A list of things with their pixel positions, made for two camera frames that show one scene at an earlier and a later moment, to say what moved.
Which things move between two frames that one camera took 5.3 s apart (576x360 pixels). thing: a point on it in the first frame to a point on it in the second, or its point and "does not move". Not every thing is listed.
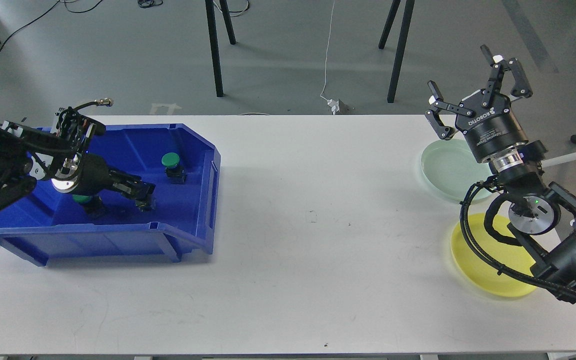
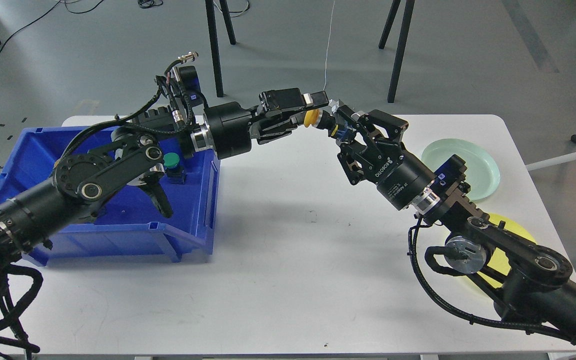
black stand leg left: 209,5 does not move
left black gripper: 96,177 to 229,124
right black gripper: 493,130 to 400,177
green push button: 175,173 does not move
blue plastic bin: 49,227 does not move
